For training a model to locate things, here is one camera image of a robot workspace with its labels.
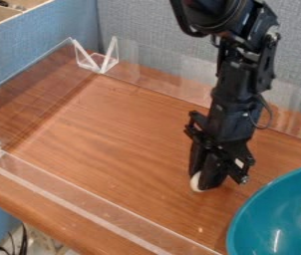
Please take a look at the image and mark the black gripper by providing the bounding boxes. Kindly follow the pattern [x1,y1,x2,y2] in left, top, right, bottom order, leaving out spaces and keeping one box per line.
[184,99,272,190]

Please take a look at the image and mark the white brown toy mushroom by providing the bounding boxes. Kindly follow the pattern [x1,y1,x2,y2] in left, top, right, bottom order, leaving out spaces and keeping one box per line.
[188,171,203,192]

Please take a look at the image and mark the blue plastic bowl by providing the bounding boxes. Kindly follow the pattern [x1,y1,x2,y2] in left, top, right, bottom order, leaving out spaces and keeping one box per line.
[226,168,301,255]

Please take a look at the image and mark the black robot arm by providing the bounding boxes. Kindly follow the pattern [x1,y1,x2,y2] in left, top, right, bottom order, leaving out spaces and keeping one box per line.
[168,0,281,192]

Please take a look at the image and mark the clear acrylic back barrier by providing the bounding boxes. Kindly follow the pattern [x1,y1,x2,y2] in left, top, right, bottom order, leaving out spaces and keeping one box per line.
[105,53,301,138]

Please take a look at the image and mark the clear acrylic barrier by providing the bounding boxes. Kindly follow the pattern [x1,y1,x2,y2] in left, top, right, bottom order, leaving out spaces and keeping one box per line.
[0,151,220,255]
[105,53,301,138]

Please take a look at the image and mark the clear acrylic front barrier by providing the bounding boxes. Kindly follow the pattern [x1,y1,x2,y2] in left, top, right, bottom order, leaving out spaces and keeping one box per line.
[0,151,220,255]

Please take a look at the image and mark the wooden shelf box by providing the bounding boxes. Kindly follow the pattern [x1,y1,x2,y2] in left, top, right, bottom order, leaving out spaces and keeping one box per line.
[0,0,54,24]

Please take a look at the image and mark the clear acrylic corner bracket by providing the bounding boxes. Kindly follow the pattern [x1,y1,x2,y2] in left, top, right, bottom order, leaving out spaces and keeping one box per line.
[71,36,120,74]

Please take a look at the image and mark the black cables under table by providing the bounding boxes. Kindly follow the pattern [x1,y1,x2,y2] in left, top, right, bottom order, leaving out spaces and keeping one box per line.
[0,222,30,255]

